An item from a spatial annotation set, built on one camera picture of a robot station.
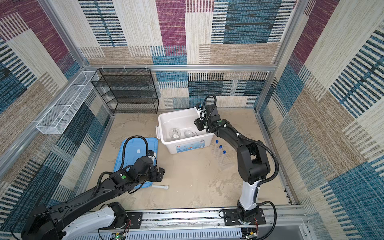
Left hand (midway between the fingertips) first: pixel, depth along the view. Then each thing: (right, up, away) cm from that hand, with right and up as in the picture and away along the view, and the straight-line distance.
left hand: (158, 168), depth 82 cm
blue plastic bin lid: (-6, +13, -16) cm, 21 cm away
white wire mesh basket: (-45, +25, -12) cm, 53 cm away
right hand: (+22, +25, +11) cm, 35 cm away
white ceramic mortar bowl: (+15, +17, +22) cm, 32 cm away
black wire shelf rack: (-29, +48, +28) cm, 63 cm away
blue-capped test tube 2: (+35, +6, -1) cm, 36 cm away
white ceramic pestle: (+3, -10, -1) cm, 10 cm away
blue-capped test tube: (+34, +11, 0) cm, 35 cm away
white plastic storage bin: (+12, +26, +18) cm, 34 cm away
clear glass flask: (+7, +17, +18) cm, 26 cm away
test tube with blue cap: (+32, +14, +2) cm, 35 cm away
